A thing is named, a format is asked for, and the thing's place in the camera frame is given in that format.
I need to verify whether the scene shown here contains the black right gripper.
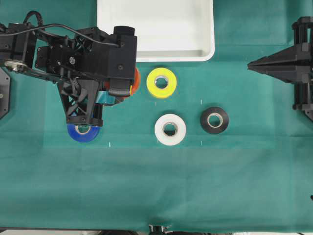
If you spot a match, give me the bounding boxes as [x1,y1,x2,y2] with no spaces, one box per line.
[248,16,313,117]

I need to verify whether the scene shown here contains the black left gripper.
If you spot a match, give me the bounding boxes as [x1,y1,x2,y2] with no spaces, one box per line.
[31,27,137,127]

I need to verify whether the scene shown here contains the red tape roll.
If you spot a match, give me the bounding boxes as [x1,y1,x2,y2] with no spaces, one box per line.
[104,68,141,104]

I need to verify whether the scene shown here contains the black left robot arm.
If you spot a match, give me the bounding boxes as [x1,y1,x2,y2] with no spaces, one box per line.
[0,22,140,127]

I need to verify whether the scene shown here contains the teal tape roll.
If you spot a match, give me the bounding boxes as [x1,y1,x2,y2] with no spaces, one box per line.
[95,91,115,106]

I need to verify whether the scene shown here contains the blue tape roll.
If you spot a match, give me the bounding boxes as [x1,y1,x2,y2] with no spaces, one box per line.
[67,124,100,142]

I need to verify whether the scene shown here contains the yellow tape roll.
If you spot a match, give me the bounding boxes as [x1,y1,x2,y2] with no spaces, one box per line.
[146,68,177,99]

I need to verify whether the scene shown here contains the white tape roll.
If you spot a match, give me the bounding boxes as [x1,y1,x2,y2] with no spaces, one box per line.
[155,114,186,146]

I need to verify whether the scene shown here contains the white plastic tray case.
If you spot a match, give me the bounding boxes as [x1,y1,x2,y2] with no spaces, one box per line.
[97,0,215,62]

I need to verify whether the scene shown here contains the black tape roll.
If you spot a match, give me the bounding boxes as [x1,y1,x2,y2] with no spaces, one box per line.
[200,107,229,134]

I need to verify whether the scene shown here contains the green table cloth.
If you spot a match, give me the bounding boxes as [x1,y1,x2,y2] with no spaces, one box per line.
[0,0,313,232]

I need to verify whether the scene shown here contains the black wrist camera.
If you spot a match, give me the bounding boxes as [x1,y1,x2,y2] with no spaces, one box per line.
[113,25,135,36]

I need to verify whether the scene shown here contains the black camera cable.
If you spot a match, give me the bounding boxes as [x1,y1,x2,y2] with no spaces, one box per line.
[0,10,120,47]

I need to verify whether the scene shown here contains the black bracket at table edge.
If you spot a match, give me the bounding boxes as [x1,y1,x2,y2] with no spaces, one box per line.
[148,225,172,235]

